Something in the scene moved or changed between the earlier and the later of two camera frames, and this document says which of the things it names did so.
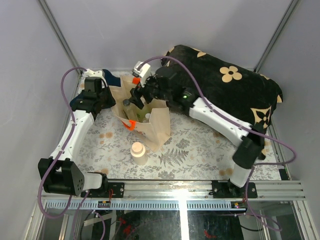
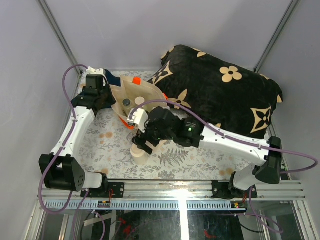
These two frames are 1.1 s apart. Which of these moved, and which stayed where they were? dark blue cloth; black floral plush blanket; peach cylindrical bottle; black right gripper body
Moved: black right gripper body
Stayed: dark blue cloth; black floral plush blanket; peach cylindrical bottle
